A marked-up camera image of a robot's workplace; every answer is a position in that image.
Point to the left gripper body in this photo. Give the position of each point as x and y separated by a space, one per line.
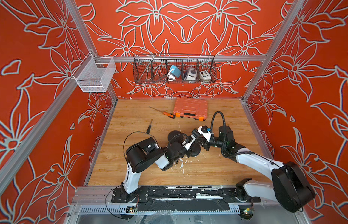
188 154

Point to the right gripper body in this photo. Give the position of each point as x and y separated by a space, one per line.
214 143

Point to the black round stand base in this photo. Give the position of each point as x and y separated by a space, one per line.
194 150

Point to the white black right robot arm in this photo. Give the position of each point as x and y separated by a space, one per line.
287 183

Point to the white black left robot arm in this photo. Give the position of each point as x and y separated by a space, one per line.
142 155

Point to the orange plastic tool case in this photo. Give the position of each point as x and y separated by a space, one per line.
191 108

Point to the white box with buttons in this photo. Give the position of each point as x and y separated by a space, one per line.
205 77

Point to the white box with dial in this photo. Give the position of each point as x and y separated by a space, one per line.
190 75

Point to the blue white device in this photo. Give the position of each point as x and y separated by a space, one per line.
174 73

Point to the orange black handled screwdriver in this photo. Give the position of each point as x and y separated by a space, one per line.
170 115

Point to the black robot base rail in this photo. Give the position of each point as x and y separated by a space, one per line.
184 197

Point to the black wire wall basket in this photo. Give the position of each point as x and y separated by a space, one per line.
153 68

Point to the clear plastic wall bin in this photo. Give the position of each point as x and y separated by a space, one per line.
95 75

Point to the white slotted cable duct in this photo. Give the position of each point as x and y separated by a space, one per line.
132 210

